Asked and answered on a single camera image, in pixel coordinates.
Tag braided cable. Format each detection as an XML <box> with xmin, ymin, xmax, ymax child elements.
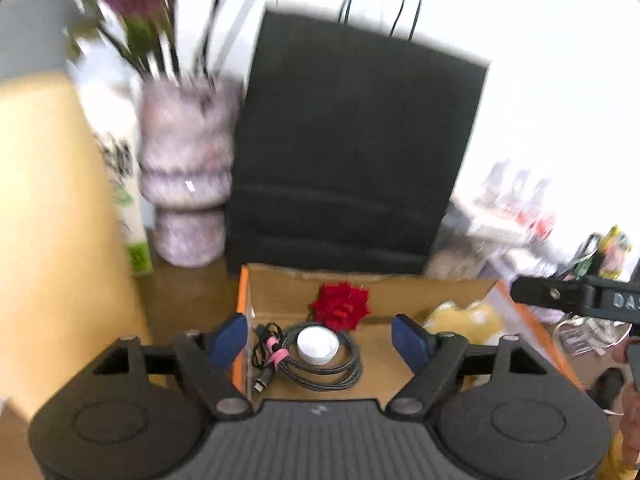
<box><xmin>250</xmin><ymin>320</ymin><xmax>364</xmax><ymax>394</ymax></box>

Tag red fabric flower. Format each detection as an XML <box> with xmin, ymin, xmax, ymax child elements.
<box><xmin>309</xmin><ymin>282</ymin><xmax>370</xmax><ymax>333</ymax></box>

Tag black paper bag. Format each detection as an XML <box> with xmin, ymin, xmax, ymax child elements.
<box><xmin>226</xmin><ymin>0</ymin><xmax>487</xmax><ymax>275</ymax></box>

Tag snack bag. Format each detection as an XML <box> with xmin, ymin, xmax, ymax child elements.
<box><xmin>574</xmin><ymin>226</ymin><xmax>631</xmax><ymax>280</ymax></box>

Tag white round lid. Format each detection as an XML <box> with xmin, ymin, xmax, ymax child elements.
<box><xmin>296</xmin><ymin>326</ymin><xmax>341</xmax><ymax>366</ymax></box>

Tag milk carton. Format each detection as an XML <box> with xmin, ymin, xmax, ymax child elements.
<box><xmin>75</xmin><ymin>46</ymin><xmax>153</xmax><ymax>276</ymax></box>

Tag pink textured vase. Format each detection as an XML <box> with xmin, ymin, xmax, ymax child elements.
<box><xmin>138</xmin><ymin>77</ymin><xmax>244</xmax><ymax>268</ymax></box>

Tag red cardboard box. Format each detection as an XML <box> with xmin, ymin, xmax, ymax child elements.
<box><xmin>231</xmin><ymin>263</ymin><xmax>582</xmax><ymax>404</ymax></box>

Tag yellow plush toy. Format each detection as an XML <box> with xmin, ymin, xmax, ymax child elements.
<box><xmin>423</xmin><ymin>301</ymin><xmax>506</xmax><ymax>346</ymax></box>

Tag yellow thermos jug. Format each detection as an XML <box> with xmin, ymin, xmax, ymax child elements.
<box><xmin>1</xmin><ymin>0</ymin><xmax>149</xmax><ymax>417</ymax></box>

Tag dried pink flowers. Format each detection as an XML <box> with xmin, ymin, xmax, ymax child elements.
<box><xmin>66</xmin><ymin>0</ymin><xmax>256</xmax><ymax>88</ymax></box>

